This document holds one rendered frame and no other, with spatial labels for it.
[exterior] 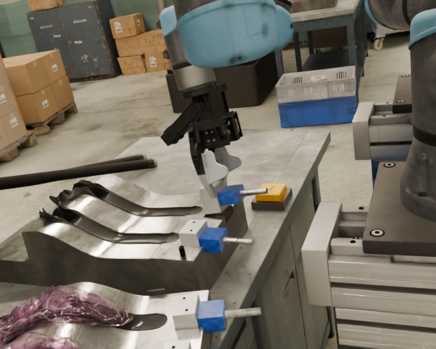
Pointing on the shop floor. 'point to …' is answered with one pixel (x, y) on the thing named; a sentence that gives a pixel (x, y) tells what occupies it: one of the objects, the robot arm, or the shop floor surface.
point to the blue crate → (318, 111)
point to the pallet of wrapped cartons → (2, 117)
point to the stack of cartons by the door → (138, 46)
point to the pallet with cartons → (41, 89)
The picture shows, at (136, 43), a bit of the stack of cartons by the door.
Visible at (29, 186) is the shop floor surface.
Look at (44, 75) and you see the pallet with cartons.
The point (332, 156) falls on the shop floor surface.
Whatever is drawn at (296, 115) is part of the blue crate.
